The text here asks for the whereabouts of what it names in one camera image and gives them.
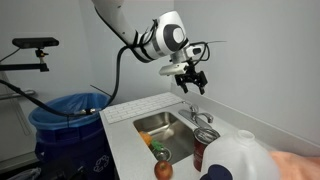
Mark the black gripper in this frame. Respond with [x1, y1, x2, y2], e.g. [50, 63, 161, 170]
[175, 61, 208, 95]

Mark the chrome sink tap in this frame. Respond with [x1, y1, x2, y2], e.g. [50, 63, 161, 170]
[178, 101, 214, 129]

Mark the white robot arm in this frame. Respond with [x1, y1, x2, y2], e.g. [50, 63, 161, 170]
[91, 0, 208, 94]

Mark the stainless steel sink basin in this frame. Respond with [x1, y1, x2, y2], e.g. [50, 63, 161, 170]
[133, 112, 194, 164]

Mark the white brick tile mat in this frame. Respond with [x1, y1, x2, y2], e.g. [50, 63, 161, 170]
[100, 92, 182, 124]

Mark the red apple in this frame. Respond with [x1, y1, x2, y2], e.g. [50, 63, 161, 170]
[154, 160, 173, 180]

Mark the clear plastic milk jug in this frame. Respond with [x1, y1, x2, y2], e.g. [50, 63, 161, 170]
[199, 130, 280, 180]

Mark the peach cloth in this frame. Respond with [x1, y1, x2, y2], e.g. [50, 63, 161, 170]
[270, 151, 320, 180]

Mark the blue recycling bin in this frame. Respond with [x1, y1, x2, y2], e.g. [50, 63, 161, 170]
[28, 93, 115, 180]

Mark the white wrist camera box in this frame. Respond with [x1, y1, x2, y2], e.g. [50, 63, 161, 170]
[159, 63, 188, 76]

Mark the black thick cable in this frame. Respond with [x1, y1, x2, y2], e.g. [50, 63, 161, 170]
[0, 45, 130, 118]

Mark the black camera on stand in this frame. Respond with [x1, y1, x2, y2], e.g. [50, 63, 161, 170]
[0, 36, 60, 73]

